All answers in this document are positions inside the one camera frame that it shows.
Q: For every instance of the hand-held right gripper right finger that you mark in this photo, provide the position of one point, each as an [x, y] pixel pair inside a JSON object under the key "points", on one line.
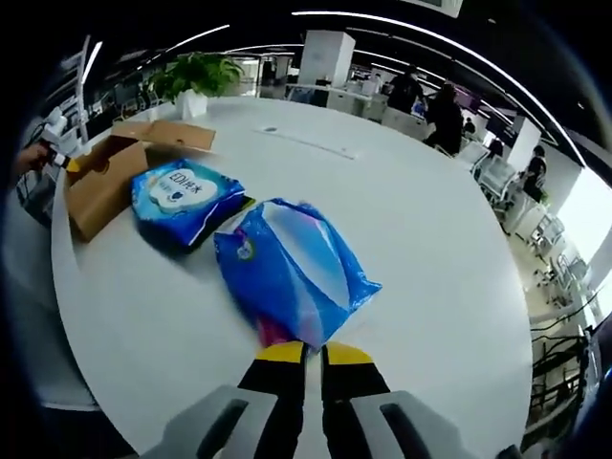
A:
{"points": [[354, 397]]}

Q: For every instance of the row of white office chairs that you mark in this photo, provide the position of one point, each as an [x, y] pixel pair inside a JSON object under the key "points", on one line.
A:
{"points": [[497, 174]]}

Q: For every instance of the green plant in white pot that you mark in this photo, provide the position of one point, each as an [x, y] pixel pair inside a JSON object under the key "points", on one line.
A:
{"points": [[191, 102]]}

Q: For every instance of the blue white-label soft wipes packet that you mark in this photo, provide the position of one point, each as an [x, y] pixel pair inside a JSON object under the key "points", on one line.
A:
{"points": [[191, 215]]}

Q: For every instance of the person's left hand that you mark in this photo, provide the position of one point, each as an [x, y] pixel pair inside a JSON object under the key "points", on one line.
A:
{"points": [[31, 158]]}

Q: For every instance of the brown cardboard shoe box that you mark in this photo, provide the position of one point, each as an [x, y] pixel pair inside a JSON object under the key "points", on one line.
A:
{"points": [[100, 201]]}

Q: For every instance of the blue plastic soft packet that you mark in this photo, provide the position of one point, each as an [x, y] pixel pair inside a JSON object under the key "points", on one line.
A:
{"points": [[287, 287]]}

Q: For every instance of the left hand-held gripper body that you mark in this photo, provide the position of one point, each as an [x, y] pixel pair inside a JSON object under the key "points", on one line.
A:
{"points": [[59, 134]]}

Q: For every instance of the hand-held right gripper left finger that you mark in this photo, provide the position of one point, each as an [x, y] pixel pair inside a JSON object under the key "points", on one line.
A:
{"points": [[282, 406]]}

